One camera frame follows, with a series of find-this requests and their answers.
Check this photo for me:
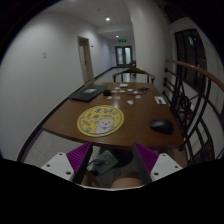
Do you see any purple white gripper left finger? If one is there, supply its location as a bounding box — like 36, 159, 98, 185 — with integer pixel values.
42, 142, 93, 184

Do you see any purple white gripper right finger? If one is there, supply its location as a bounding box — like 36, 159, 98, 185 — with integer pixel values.
132, 143, 182, 185

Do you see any black computer mouse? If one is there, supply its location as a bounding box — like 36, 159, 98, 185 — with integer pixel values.
150, 119, 174, 135

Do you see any round yellow cartoon mouse pad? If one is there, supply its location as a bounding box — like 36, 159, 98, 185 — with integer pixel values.
77, 105, 124, 137

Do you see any grey green handheld controller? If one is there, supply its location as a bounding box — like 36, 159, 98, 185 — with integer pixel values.
89, 150, 118, 176

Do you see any white card with print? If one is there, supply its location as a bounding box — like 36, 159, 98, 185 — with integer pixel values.
154, 96, 167, 105

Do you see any dark closed laptop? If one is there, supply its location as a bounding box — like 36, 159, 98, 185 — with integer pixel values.
69, 85, 107, 102

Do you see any small black device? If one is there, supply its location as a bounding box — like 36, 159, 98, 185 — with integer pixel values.
103, 90, 112, 96

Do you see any black metal stair railing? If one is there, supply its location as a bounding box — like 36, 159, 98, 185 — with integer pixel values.
162, 59, 224, 165

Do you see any wooden armchair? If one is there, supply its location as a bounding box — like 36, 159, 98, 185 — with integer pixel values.
112, 67, 157, 84

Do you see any glass double door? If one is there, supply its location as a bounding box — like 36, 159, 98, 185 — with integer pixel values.
115, 46, 132, 67

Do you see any beige side door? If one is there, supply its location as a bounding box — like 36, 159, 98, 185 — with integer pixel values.
78, 37, 94, 83

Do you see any dark window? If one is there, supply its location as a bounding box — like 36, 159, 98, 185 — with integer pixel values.
175, 29, 207, 92

